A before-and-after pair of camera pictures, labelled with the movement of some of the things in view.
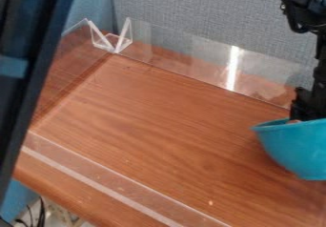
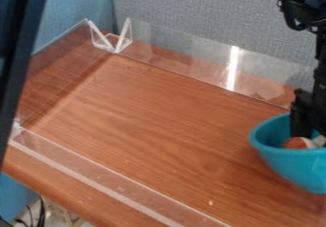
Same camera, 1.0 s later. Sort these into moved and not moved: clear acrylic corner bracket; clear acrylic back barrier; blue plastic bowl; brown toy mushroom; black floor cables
Moved: blue plastic bowl; brown toy mushroom
Not moved: clear acrylic back barrier; black floor cables; clear acrylic corner bracket
